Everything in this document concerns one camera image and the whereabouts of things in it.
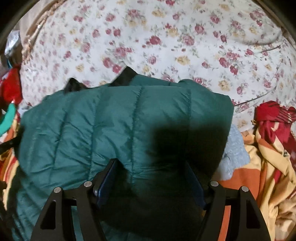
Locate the silver foil bag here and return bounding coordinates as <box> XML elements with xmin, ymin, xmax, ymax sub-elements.
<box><xmin>4</xmin><ymin>30</ymin><xmax>22</xmax><ymax>59</ymax></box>

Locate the beige bed cover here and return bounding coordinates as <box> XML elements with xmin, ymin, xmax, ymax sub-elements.
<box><xmin>18</xmin><ymin>0</ymin><xmax>66</xmax><ymax>61</ymax></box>

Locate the floral white quilt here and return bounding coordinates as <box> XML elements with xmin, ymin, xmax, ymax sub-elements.
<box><xmin>20</xmin><ymin>1</ymin><xmax>295</xmax><ymax>131</ymax></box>

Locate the teal green garment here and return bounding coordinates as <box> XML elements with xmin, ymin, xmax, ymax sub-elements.
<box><xmin>0</xmin><ymin>102</ymin><xmax>16</xmax><ymax>136</ymax></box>

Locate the yellow red rose blanket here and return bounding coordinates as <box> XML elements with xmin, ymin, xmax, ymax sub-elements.
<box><xmin>0</xmin><ymin>100</ymin><xmax>296</xmax><ymax>241</ymax></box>

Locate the light grey sweater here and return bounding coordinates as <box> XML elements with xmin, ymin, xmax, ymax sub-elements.
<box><xmin>212</xmin><ymin>124</ymin><xmax>250</xmax><ymax>181</ymax></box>

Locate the red garment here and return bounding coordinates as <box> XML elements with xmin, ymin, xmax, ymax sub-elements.
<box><xmin>1</xmin><ymin>67</ymin><xmax>23</xmax><ymax>105</ymax></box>

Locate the dark green puffer jacket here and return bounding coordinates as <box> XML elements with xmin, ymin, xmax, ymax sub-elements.
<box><xmin>8</xmin><ymin>75</ymin><xmax>234</xmax><ymax>240</ymax></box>

